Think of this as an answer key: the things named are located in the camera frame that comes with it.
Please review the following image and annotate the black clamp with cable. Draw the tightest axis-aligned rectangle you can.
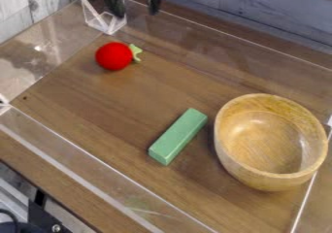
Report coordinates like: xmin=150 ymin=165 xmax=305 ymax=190
xmin=0 ymin=197 xmax=74 ymax=233

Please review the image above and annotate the wooden bowl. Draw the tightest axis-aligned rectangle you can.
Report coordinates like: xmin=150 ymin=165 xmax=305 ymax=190
xmin=214 ymin=93 xmax=329 ymax=191

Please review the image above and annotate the clear acrylic enclosure wall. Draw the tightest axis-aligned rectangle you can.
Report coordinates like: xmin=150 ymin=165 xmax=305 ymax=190
xmin=0 ymin=0 xmax=332 ymax=233

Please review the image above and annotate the green rectangular block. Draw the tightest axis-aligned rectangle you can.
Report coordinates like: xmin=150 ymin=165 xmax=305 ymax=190
xmin=149 ymin=108 xmax=209 ymax=166

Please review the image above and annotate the clear acrylic corner bracket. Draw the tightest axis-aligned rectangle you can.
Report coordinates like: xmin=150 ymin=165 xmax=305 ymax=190
xmin=81 ymin=0 xmax=127 ymax=35

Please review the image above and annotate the red plush toy green leaf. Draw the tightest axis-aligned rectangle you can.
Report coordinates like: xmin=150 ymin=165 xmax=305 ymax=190
xmin=94 ymin=41 xmax=145 ymax=72

